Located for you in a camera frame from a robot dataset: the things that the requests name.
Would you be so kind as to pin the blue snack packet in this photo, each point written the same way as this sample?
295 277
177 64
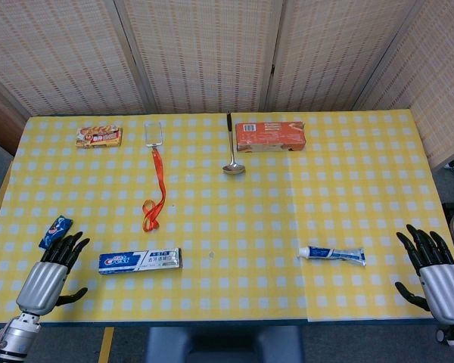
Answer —
56 231

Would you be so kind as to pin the brown wooden board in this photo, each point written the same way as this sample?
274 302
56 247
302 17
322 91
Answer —
0 121

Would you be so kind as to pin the clear badge holder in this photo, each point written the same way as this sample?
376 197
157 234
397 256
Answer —
153 134

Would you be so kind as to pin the yellow white checkered tablecloth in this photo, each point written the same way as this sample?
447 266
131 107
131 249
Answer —
231 219

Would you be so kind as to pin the yellow snack packet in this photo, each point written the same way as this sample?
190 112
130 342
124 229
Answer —
99 137

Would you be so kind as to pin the blue white toothpaste box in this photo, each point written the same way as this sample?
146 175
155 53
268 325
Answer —
140 261

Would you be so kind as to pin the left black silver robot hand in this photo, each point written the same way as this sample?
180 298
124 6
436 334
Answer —
41 287

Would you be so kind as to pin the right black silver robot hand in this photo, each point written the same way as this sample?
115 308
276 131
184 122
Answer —
440 291

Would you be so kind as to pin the orange carton box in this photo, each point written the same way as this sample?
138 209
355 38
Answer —
270 138

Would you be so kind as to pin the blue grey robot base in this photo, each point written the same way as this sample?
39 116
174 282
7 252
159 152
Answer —
223 346

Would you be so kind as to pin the woven folding screen panel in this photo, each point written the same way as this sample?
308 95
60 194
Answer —
60 56
439 83
200 53
336 53

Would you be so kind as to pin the blue white toothpaste tube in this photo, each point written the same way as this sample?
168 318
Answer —
336 255

